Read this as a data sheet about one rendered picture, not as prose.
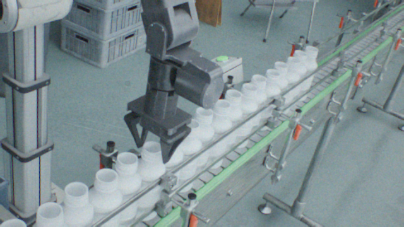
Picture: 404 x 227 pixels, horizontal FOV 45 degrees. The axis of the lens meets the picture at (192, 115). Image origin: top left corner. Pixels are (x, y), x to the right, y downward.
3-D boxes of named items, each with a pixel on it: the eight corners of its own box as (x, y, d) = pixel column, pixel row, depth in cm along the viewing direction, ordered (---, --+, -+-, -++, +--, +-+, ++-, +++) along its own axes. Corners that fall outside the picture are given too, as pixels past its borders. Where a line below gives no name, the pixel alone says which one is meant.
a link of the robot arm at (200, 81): (182, 8, 81) (148, 19, 74) (242, 33, 76) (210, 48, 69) (172, 72, 87) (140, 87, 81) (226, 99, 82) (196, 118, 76)
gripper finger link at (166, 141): (163, 176, 86) (170, 133, 81) (133, 157, 89) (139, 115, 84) (186, 161, 91) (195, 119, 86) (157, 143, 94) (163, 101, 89)
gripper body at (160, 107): (168, 139, 82) (175, 101, 78) (124, 112, 87) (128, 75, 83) (192, 124, 87) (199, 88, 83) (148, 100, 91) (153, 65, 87)
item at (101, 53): (101, 70, 347) (104, 41, 336) (59, 49, 362) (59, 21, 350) (151, 45, 394) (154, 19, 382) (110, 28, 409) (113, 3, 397)
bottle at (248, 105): (230, 132, 128) (245, 77, 119) (250, 142, 126) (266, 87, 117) (219, 142, 124) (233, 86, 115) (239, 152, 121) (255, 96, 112)
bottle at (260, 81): (255, 128, 132) (271, 75, 123) (255, 141, 127) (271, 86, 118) (233, 123, 132) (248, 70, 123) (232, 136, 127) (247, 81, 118)
